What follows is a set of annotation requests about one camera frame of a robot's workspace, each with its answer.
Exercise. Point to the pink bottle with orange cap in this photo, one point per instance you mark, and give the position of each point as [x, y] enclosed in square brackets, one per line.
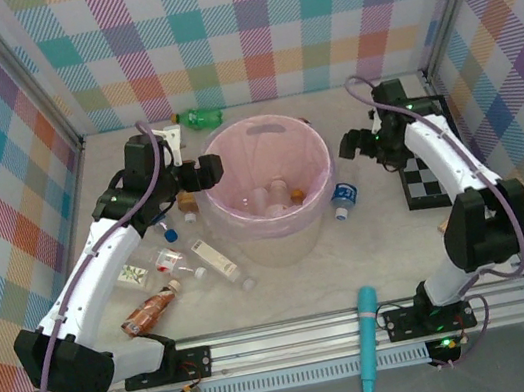
[297, 195]

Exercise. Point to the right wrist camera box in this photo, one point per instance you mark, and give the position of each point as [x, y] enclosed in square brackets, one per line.
[373, 120]

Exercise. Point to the clear bottle with floral label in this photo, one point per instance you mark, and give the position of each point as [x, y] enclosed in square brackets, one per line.
[131, 275]

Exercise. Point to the black grey chessboard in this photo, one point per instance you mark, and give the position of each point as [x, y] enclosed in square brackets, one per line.
[422, 183]

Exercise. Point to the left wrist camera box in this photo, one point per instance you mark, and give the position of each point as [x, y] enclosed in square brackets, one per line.
[172, 135]

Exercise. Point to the clear bottle with blue label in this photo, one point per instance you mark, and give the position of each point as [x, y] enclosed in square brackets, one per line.
[345, 193]

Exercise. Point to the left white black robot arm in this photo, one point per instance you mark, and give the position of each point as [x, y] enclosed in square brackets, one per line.
[97, 270]

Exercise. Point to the clear bottle with red print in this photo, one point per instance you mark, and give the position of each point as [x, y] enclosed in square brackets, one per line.
[168, 260]

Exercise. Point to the small wooden block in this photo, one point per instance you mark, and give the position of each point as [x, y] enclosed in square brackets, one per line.
[442, 226]

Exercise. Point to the green plastic soda bottle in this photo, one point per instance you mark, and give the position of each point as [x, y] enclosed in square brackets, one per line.
[200, 118]

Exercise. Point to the brown coffee bottle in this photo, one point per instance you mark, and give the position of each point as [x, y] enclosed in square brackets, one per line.
[148, 312]

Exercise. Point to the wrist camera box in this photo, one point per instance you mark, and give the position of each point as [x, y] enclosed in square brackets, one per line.
[172, 135]
[373, 120]

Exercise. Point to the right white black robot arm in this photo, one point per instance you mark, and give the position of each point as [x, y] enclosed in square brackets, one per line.
[448, 158]

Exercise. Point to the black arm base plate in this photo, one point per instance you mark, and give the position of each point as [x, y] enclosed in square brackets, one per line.
[195, 362]
[401, 323]

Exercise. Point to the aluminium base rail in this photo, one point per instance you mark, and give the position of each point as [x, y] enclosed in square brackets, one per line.
[293, 343]

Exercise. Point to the clear bottle with white cap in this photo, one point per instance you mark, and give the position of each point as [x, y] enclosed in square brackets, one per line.
[190, 218]

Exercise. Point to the beige plastic waste bin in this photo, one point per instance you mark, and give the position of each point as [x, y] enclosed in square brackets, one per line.
[281, 248]

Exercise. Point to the clear bottle with blue cap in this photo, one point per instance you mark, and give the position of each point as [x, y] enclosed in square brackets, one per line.
[171, 236]

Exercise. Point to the bottle with white orange-logo label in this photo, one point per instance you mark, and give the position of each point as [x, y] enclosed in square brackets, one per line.
[279, 192]

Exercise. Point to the clear bottle tall white label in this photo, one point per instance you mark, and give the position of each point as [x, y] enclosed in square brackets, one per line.
[212, 258]

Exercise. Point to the bin with plastic liner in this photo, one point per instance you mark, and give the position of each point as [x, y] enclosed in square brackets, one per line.
[235, 160]

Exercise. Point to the teal pen-shaped tool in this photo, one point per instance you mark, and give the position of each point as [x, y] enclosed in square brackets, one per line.
[369, 329]

